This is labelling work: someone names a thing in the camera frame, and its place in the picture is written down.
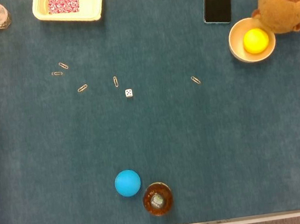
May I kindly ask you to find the blue ball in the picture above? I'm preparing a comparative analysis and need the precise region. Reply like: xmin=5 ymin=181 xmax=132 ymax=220
xmin=112 ymin=168 xmax=143 ymax=199

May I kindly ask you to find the yellow ball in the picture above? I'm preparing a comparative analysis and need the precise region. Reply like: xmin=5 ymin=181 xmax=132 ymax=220
xmin=241 ymin=26 xmax=271 ymax=56

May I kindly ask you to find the red patterned playing card deck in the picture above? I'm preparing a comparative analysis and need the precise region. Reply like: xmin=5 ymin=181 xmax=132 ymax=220
xmin=46 ymin=0 xmax=82 ymax=16

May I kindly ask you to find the beige round bowl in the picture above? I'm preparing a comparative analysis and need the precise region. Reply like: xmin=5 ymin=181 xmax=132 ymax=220
xmin=225 ymin=14 xmax=279 ymax=66

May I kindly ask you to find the blue felt table mat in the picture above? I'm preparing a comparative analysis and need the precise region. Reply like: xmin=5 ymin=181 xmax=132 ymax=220
xmin=0 ymin=0 xmax=300 ymax=224

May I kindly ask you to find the amber bottle with white cap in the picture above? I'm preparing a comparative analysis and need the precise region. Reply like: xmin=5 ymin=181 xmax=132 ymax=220
xmin=140 ymin=180 xmax=176 ymax=219

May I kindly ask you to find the cream rectangular plastic tray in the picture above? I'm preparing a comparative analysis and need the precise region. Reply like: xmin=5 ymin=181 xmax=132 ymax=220
xmin=31 ymin=0 xmax=108 ymax=30

